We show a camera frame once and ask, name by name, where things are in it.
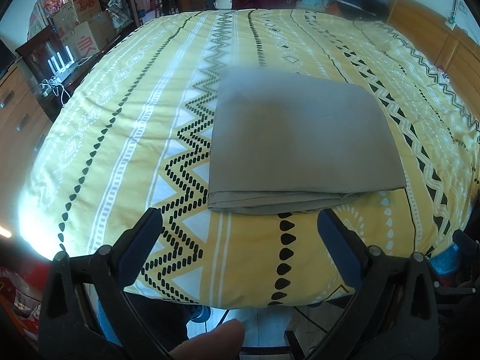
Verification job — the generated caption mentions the wooden chest of drawers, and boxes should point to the wooden chest of drawers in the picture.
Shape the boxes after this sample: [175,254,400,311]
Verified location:
[1,63,51,213]

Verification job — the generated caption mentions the white cable bundle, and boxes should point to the white cable bundle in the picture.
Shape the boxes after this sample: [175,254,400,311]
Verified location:
[37,76,73,107]

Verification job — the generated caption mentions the dark wooden side table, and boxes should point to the dark wooden side table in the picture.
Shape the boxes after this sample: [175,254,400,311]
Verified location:
[16,24,135,121]

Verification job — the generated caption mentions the wooden bed headboard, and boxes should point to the wooden bed headboard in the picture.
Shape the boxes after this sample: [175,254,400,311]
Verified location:
[387,0,479,112]

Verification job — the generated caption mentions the black television screen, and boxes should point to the black television screen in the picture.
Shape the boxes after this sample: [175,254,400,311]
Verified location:
[0,41,16,79]

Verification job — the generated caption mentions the person's hand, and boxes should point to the person's hand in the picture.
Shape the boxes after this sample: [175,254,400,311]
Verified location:
[169,319,245,360]

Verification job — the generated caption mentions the cardboard box red print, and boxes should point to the cardboard box red print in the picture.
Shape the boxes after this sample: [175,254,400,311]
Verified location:
[62,10,117,61]

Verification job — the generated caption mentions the white wifi router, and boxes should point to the white wifi router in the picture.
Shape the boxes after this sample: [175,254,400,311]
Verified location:
[47,46,78,83]

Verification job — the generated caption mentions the upper cardboard box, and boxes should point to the upper cardboard box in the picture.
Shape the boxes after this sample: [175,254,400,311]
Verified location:
[51,0,102,38]

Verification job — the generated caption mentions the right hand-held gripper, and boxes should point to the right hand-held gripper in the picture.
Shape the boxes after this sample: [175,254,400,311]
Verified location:
[429,230,479,311]

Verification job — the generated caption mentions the grey pants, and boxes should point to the grey pants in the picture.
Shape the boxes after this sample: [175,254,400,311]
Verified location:
[208,67,406,215]

